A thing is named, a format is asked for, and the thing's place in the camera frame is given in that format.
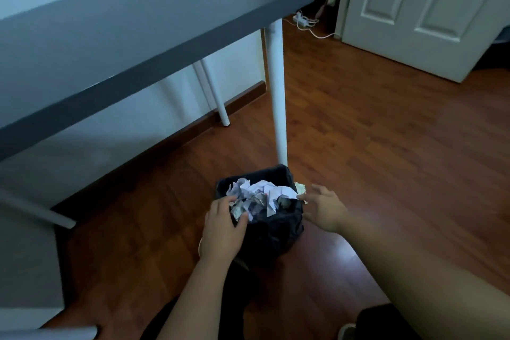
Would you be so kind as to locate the person's right hand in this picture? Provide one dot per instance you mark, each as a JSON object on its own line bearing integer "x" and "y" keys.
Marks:
{"x": 326, "y": 212}

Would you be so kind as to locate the person's left hand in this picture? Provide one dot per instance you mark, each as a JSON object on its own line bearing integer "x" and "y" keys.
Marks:
{"x": 219, "y": 234}

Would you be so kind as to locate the person's left thumb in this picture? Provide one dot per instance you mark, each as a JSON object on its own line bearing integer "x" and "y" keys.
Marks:
{"x": 243, "y": 222}

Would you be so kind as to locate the person's right thumb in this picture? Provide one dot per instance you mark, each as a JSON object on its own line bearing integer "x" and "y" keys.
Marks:
{"x": 306, "y": 197}

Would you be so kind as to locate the waste bin with black bag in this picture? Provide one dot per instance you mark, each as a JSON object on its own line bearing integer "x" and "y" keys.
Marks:
{"x": 275, "y": 232}

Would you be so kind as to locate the person's right forearm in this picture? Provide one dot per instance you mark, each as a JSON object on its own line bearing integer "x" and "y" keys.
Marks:
{"x": 418, "y": 280}

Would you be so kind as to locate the person's left forearm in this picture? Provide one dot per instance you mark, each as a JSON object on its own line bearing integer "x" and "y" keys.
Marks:
{"x": 199, "y": 300}

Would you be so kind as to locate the pale paper scrap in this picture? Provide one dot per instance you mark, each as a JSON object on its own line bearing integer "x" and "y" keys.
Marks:
{"x": 301, "y": 188}

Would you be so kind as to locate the heap of crumpled paper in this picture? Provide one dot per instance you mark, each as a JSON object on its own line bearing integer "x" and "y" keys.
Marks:
{"x": 259, "y": 198}

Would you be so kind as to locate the person's black trousers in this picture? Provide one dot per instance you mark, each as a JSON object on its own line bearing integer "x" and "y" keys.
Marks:
{"x": 235, "y": 304}

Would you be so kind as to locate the white table leg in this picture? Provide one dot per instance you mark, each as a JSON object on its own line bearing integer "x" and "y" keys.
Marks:
{"x": 277, "y": 92}
{"x": 217, "y": 96}
{"x": 36, "y": 210}

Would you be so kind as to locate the person's grey shoe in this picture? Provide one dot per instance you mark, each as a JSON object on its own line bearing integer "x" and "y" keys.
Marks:
{"x": 347, "y": 331}

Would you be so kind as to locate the white power strip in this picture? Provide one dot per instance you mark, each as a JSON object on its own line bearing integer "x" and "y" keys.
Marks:
{"x": 301, "y": 20}

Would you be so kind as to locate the grey table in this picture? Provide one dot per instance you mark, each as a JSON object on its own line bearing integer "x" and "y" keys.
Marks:
{"x": 119, "y": 41}

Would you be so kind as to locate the white panelled door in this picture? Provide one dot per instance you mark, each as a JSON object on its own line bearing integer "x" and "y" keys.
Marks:
{"x": 422, "y": 9}

